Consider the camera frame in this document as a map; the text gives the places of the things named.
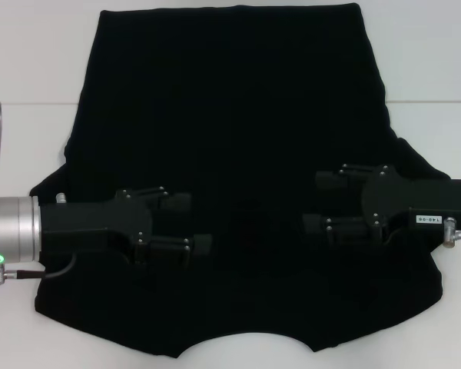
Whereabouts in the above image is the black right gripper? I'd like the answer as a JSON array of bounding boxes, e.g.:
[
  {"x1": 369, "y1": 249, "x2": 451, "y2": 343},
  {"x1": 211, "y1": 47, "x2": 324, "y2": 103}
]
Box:
[{"x1": 302, "y1": 164, "x2": 461, "y2": 245}]

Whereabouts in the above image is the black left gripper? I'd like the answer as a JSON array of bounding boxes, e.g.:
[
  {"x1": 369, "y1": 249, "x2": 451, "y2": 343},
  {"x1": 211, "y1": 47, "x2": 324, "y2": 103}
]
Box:
[{"x1": 39, "y1": 186, "x2": 213, "y2": 267}]

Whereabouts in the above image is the black shirt with FREE print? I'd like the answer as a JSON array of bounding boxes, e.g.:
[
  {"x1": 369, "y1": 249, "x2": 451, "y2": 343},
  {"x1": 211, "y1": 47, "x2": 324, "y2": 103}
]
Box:
[{"x1": 29, "y1": 2, "x2": 453, "y2": 359}]

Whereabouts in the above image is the right gripper cable with plug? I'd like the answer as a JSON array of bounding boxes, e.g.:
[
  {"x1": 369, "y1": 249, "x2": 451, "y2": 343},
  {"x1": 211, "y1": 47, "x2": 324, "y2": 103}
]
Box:
[{"x1": 443, "y1": 217, "x2": 461, "y2": 247}]

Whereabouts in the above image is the gripper cable with plug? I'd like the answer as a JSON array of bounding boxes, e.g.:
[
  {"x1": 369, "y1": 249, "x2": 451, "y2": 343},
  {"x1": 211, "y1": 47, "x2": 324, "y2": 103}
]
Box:
[
  {"x1": 3, "y1": 251, "x2": 78, "y2": 279},
  {"x1": 443, "y1": 217, "x2": 461, "y2": 247}
]

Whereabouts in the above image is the left gripper cable with plug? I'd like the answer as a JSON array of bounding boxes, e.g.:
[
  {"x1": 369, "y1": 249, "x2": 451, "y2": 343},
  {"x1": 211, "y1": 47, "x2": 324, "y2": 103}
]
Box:
[{"x1": 3, "y1": 251, "x2": 78, "y2": 279}]

